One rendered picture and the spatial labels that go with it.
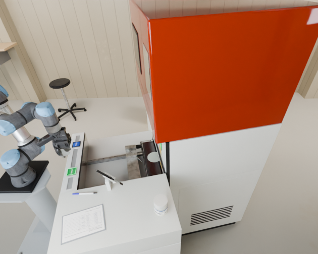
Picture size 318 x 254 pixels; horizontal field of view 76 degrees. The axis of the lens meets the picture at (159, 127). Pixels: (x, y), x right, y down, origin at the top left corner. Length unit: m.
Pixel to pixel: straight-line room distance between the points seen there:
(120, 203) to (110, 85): 3.02
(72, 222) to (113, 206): 0.21
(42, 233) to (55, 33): 2.86
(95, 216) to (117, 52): 2.93
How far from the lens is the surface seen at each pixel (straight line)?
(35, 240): 2.44
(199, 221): 1.92
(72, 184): 1.37
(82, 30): 3.74
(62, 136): 1.21
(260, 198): 2.52
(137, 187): 1.23
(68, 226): 1.21
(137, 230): 1.11
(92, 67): 3.90
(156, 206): 1.06
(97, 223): 1.17
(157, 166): 1.41
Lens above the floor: 1.97
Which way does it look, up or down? 38 degrees down
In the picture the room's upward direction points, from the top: 3 degrees counter-clockwise
